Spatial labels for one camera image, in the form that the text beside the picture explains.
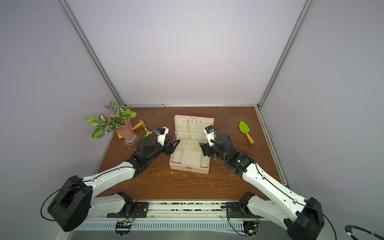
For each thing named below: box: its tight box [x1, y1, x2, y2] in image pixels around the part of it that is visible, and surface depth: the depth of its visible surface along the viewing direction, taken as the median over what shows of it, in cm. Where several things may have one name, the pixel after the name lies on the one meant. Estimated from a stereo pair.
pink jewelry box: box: [169, 115, 214, 175], surface depth 87 cm
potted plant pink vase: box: [86, 101, 139, 146], surface depth 80 cm
